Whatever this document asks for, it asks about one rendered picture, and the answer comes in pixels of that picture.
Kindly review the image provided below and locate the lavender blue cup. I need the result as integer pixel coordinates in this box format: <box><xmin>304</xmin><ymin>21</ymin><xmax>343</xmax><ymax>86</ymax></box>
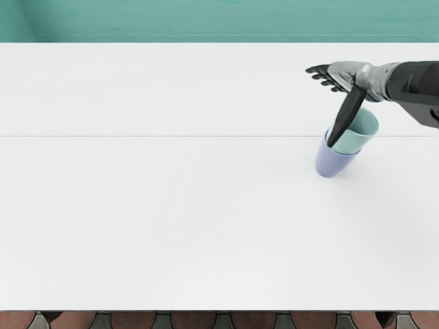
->
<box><xmin>315</xmin><ymin>127</ymin><xmax>363</xmax><ymax>178</ymax></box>

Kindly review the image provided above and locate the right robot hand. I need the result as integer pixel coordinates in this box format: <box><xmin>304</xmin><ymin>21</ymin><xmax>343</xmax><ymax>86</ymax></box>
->
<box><xmin>305</xmin><ymin>61</ymin><xmax>401</xmax><ymax>149</ymax></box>

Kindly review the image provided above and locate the light green cup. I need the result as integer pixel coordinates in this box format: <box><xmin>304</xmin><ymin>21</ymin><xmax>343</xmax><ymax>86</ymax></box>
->
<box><xmin>328</xmin><ymin>106</ymin><xmax>379</xmax><ymax>154</ymax></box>

